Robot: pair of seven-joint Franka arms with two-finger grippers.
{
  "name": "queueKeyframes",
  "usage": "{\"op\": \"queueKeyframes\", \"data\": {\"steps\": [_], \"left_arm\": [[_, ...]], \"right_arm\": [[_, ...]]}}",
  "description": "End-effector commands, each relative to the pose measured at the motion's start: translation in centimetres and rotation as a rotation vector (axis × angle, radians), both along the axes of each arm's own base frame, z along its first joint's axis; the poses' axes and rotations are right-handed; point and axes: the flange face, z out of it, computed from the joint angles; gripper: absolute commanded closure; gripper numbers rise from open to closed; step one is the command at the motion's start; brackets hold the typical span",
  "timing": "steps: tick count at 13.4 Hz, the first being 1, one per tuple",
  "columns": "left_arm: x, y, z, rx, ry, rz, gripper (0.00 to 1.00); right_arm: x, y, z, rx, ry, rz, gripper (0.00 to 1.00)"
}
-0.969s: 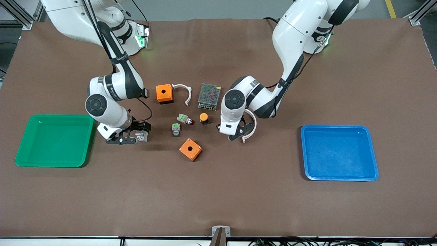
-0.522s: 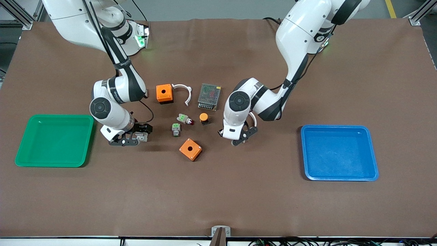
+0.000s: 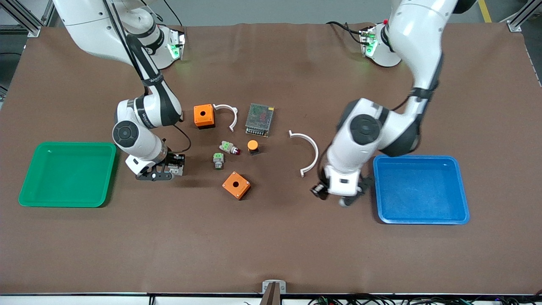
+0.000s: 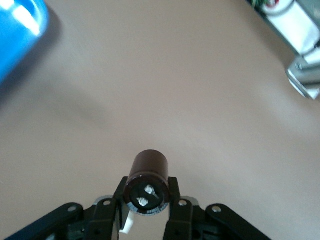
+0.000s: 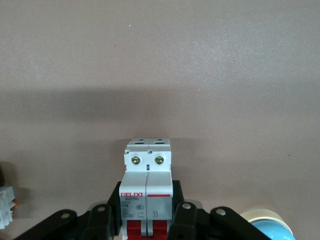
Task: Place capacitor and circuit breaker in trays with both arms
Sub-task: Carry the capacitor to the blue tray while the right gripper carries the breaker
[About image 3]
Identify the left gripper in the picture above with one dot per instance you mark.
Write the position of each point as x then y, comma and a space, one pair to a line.
318, 189

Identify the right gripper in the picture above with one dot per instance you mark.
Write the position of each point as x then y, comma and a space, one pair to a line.
172, 159

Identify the small black cylindrical capacitor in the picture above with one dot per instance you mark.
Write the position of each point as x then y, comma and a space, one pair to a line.
317, 192

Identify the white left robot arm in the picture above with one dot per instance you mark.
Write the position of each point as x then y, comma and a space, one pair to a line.
368, 127

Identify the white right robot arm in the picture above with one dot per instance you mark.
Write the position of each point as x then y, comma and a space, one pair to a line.
135, 135

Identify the large white curved clamp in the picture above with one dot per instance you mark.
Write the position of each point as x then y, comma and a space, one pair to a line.
316, 152

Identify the push button green block silver cap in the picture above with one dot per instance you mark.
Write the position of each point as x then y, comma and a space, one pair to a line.
218, 160

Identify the orange button box black base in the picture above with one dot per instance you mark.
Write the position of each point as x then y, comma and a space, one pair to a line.
236, 185
203, 114

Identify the push button green block red cap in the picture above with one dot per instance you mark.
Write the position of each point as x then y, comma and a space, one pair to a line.
228, 147

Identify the blue plastic tray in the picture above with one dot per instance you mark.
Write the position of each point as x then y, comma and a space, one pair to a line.
415, 190

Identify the small white curved clamp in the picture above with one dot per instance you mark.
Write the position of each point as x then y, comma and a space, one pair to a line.
235, 118

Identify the small module with orange cap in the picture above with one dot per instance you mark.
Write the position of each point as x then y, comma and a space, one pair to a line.
253, 145

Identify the brown table cover sheet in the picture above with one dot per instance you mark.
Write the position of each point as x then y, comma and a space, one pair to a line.
271, 245

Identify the green plastic tray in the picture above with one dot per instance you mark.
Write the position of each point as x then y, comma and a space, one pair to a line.
67, 186

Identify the metal mesh power supply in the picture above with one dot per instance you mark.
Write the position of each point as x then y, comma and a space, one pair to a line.
259, 118

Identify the grey metal bracket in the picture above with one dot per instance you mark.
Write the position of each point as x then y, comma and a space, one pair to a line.
274, 287

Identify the aluminium frame post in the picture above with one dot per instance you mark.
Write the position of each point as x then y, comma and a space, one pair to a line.
27, 21
518, 21

